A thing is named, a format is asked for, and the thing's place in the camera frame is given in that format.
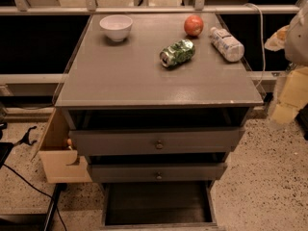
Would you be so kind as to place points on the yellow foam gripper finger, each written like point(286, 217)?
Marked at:
point(277, 40)
point(293, 97)

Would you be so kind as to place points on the crushed green soda can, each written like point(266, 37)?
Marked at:
point(177, 53)

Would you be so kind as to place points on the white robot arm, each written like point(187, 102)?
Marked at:
point(293, 39)

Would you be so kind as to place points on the grey top drawer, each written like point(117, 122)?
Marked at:
point(113, 143)

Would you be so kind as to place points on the grey middle drawer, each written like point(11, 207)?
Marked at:
point(156, 172)

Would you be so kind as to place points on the grey drawer cabinet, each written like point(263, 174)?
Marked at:
point(225, 103)

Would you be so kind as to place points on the grey open bottom drawer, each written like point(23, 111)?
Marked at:
point(161, 206)

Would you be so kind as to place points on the light wooden side drawer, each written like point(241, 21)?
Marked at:
point(60, 160)

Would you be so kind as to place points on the clear plastic water bottle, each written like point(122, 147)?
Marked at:
point(228, 46)

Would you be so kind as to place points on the red apple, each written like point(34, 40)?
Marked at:
point(193, 25)

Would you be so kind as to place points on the white ceramic bowl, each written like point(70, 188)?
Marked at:
point(116, 27)

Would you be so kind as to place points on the black clamp tool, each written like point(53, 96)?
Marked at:
point(26, 138)

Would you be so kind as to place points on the metal railing frame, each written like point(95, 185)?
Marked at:
point(64, 52)

